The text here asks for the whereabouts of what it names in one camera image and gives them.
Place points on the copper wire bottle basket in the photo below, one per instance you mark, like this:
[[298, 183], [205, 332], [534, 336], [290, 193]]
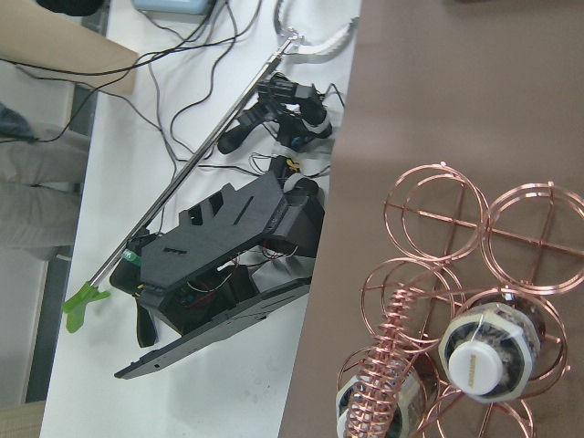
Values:
[[454, 246]]

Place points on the tea bottle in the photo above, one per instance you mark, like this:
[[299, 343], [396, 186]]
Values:
[[390, 406], [490, 350]]

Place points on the black plastic gripper assembly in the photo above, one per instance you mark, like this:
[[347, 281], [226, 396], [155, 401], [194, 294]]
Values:
[[231, 260]]

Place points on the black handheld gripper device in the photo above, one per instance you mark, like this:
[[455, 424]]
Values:
[[297, 110]]

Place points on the metal rod green tip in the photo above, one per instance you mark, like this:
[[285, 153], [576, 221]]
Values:
[[74, 308]]

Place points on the blue teach pendant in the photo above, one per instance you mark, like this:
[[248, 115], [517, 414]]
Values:
[[185, 7]]

